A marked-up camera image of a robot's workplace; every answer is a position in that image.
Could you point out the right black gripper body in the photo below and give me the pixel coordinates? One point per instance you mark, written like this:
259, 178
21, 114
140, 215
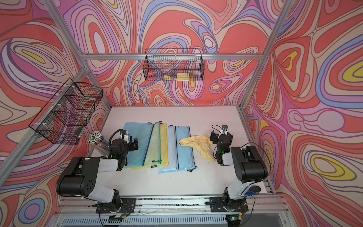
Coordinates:
219, 148

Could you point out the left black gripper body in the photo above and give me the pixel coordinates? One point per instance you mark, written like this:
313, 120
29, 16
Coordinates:
126, 148

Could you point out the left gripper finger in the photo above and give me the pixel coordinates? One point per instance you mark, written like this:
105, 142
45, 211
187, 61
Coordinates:
134, 145
125, 137

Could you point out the yellow wiping cloth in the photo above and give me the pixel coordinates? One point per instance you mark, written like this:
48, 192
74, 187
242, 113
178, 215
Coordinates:
201, 143

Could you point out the light blue mesh document bag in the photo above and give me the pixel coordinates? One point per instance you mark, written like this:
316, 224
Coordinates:
185, 154

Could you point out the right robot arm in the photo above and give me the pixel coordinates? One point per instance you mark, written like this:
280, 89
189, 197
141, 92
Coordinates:
249, 168

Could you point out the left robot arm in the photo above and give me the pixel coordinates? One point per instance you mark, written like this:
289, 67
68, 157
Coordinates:
79, 178

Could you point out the blue document bag leftmost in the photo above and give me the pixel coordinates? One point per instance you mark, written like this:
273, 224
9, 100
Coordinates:
142, 132

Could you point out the green zip document bag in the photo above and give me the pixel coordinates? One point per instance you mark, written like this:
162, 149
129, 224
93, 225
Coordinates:
152, 157

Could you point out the yellow document bag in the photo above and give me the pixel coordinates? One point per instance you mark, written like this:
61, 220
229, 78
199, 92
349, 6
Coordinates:
163, 146

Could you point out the clear pencil holder cup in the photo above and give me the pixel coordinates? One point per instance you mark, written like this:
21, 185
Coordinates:
97, 140

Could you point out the yellow sponge in basket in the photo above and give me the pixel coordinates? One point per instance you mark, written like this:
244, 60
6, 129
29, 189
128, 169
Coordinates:
177, 77

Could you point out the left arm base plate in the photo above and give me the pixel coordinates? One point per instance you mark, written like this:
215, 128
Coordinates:
123, 206

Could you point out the black wire basket left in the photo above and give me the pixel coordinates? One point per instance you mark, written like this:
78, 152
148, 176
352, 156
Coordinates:
64, 118

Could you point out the black wire basket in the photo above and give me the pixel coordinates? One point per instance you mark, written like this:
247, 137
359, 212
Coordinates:
64, 118
169, 61

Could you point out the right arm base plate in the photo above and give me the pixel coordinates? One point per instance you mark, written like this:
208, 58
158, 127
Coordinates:
221, 204

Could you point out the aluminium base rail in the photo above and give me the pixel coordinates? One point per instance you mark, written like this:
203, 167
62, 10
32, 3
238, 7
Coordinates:
265, 210

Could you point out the black wire basket back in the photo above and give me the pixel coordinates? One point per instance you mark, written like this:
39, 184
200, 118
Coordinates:
169, 61

